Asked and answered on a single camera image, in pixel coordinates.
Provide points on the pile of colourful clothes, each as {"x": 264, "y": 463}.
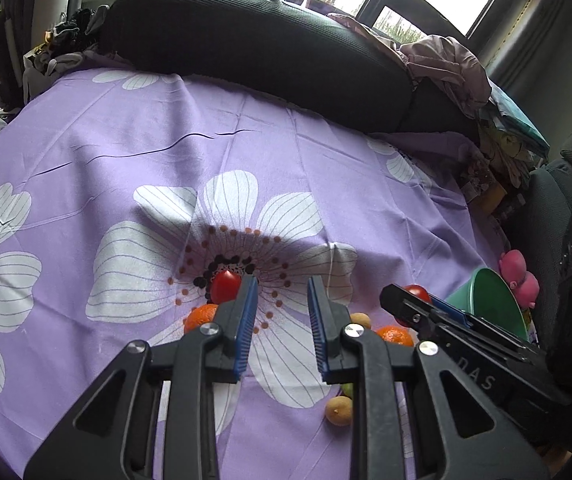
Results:
{"x": 511, "y": 125}

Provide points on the red tomato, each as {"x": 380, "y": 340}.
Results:
{"x": 225, "y": 286}
{"x": 417, "y": 291}

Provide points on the purple floral bedsheet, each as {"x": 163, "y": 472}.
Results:
{"x": 166, "y": 160}

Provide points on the orange mandarin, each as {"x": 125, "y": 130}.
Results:
{"x": 396, "y": 336}
{"x": 200, "y": 317}

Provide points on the tan longan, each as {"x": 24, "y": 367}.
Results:
{"x": 337, "y": 411}
{"x": 361, "y": 320}

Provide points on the long dark grey pillow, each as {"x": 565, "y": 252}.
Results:
{"x": 266, "y": 45}

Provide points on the black office chair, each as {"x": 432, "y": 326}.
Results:
{"x": 551, "y": 190}

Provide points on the pink plush toy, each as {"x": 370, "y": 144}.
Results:
{"x": 516, "y": 272}

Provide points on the small dark grey cushion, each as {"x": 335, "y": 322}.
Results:
{"x": 438, "y": 112}

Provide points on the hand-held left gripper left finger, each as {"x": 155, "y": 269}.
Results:
{"x": 246, "y": 331}

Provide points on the yellow box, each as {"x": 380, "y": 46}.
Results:
{"x": 488, "y": 201}

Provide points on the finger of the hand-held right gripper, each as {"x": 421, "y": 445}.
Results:
{"x": 448, "y": 307}
{"x": 406, "y": 310}

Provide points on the green plastic bowl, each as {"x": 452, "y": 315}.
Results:
{"x": 488, "y": 300}

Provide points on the mauve crumpled cloth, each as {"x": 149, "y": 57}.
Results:
{"x": 441, "y": 60}

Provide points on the small green fruit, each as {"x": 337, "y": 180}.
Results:
{"x": 347, "y": 390}

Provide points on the pile of dark clothes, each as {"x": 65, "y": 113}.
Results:
{"x": 68, "y": 35}

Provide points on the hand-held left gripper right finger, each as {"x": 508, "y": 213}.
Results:
{"x": 317, "y": 332}

